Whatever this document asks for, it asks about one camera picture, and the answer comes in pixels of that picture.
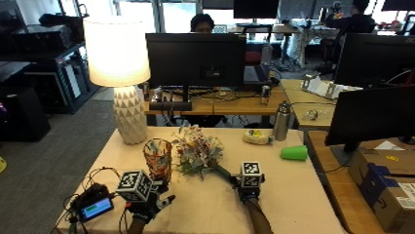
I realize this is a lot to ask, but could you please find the wooden side table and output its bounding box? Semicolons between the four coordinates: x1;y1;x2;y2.
305;130;415;234

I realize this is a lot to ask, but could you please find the green plastic cup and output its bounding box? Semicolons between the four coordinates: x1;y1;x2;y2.
280;144;310;162

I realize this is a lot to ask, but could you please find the black office chair red seat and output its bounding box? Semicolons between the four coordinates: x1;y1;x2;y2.
241;24;276;66

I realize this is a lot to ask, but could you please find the stainless steel bottle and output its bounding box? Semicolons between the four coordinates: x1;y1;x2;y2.
273;100;293;142

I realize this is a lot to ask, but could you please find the black looped cable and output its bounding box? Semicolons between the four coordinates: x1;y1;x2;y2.
80;166;124;190

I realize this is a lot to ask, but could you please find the black monitor beside window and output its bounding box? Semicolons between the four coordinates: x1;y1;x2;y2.
334;32;415;90

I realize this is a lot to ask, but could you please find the black device with lit screen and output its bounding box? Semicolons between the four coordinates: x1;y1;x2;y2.
71;182;117;224

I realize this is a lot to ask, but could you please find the person's right hand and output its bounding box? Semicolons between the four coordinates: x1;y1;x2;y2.
230;175;266;203

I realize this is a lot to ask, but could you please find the black equipment rack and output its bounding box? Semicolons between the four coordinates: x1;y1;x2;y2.
0;23;101;115

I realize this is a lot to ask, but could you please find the white marker cube left glove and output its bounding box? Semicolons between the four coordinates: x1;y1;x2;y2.
116;170;155;203

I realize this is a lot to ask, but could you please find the black monitor with stand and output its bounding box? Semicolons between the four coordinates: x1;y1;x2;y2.
144;32;248;103

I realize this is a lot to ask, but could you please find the small clear glass object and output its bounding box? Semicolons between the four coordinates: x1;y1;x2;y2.
302;108;322;122

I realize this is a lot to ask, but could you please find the black speaker bar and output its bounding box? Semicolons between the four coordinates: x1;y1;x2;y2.
148;99;193;112

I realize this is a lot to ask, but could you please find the white paper sheet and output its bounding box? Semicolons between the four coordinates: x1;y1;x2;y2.
373;139;406;151

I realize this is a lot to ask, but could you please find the light wooden desk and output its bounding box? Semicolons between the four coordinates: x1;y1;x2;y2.
281;79;348;132

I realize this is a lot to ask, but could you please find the cardboard box with blue tape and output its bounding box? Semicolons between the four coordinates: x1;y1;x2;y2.
346;147;415;234

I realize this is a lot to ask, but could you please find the distant black monitor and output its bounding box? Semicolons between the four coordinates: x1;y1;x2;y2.
233;0;282;20

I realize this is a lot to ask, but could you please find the yellowish tape roll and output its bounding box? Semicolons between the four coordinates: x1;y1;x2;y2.
241;129;276;146

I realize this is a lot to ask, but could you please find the white table lamp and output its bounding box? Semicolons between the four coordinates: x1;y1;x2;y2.
81;16;152;146

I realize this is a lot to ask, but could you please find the black cabinet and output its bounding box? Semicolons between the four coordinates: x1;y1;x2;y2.
0;85;52;143

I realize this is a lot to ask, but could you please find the artificial flower bouquet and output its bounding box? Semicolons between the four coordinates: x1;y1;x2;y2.
172;124;237;183

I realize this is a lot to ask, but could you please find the white holder with paper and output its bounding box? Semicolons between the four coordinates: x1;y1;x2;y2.
300;73;365;100

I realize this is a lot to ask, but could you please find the person's left hand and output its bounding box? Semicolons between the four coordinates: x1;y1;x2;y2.
125;179;177;225

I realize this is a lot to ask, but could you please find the amber glass vase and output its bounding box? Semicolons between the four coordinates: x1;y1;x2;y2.
143;137;175;183

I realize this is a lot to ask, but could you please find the large black monitor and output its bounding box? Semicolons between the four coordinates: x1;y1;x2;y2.
325;85;415;168

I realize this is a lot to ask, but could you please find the white marker cube glove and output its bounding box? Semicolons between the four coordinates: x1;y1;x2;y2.
116;170;155;203
240;161;264;189

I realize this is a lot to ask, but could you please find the white marker cube right glove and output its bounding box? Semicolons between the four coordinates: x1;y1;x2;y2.
240;161;264;189

